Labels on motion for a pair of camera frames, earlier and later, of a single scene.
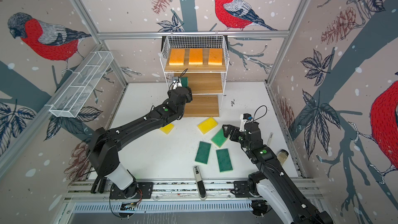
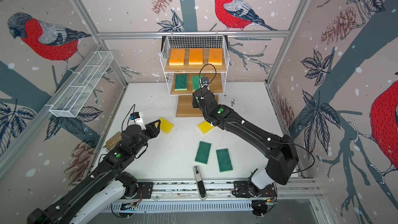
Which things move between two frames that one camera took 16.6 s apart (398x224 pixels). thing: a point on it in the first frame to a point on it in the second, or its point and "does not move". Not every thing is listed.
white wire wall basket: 81,84 does not move
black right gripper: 235,131 to 195,102
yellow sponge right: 207,125 does not move
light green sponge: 219,139 to 196,82
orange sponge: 176,57 does not move
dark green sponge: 224,160 does not move
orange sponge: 195,56 does not move
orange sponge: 215,56 does not move
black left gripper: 189,96 to 152,128
